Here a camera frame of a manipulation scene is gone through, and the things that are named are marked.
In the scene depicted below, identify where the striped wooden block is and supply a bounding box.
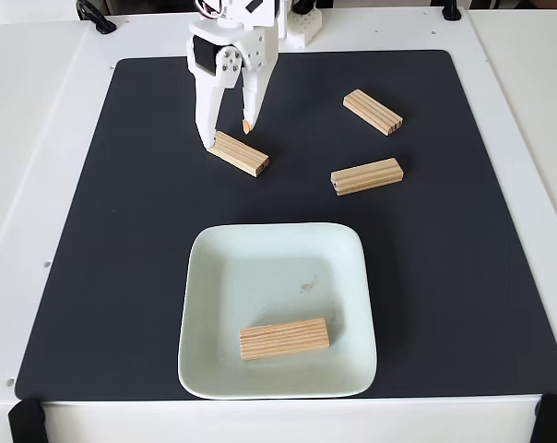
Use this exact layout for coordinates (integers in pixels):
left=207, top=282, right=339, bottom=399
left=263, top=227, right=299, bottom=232
left=342, top=89, right=405, bottom=138
left=207, top=130, right=270, bottom=179
left=329, top=157, right=405, bottom=198

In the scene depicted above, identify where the wooden block with number mark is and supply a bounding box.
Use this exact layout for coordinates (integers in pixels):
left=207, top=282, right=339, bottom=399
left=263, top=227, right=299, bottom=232
left=239, top=317, right=330, bottom=362

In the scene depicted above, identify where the pale green square plate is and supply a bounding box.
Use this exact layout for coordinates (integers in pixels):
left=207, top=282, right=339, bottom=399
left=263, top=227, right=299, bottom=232
left=176, top=222, right=379, bottom=401

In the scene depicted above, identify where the white toy brick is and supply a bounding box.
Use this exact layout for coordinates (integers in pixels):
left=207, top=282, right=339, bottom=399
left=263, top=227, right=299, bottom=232
left=287, top=8, right=324, bottom=50

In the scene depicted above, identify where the black table mat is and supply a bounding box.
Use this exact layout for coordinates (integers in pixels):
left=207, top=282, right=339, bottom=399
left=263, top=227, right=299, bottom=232
left=14, top=49, right=557, bottom=401

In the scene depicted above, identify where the red black white servo cable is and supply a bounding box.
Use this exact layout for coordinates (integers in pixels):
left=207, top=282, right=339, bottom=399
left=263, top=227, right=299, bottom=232
left=194, top=0, right=225, bottom=20

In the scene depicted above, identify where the black clamp handle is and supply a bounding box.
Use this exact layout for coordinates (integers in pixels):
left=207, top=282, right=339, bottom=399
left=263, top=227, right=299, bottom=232
left=75, top=0, right=118, bottom=36

